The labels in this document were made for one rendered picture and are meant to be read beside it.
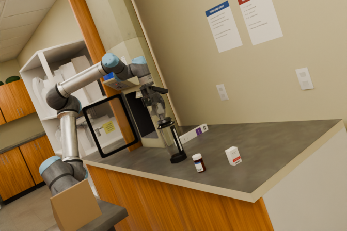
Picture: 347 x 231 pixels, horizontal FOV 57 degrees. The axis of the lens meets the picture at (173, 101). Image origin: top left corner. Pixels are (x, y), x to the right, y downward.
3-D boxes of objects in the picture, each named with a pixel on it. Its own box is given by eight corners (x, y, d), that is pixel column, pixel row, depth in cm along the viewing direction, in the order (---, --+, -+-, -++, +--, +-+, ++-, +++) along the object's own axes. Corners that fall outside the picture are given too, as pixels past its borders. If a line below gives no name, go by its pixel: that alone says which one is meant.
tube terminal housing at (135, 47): (168, 133, 260) (133, 43, 250) (191, 133, 233) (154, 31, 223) (142, 146, 246) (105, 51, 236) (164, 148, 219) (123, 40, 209)
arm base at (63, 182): (51, 200, 138) (41, 183, 143) (59, 214, 149) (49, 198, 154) (82, 180, 145) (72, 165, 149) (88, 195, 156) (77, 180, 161)
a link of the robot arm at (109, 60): (34, 88, 172) (111, 45, 163) (48, 95, 182) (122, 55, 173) (36, 106, 167) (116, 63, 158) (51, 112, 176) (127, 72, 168)
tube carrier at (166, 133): (190, 152, 184) (177, 118, 181) (179, 161, 176) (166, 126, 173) (176, 154, 191) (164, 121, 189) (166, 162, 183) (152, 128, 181)
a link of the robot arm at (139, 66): (131, 59, 179) (145, 54, 177) (139, 78, 181) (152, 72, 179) (127, 60, 172) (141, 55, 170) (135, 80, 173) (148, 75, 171)
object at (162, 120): (176, 120, 181) (172, 110, 180) (166, 127, 175) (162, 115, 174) (164, 122, 187) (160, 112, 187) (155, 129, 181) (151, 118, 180)
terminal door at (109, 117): (139, 142, 244) (120, 92, 238) (101, 159, 232) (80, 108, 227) (139, 141, 244) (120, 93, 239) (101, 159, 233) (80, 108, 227)
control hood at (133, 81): (120, 89, 240) (115, 77, 239) (140, 83, 213) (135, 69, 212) (107, 95, 234) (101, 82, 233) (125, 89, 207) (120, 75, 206)
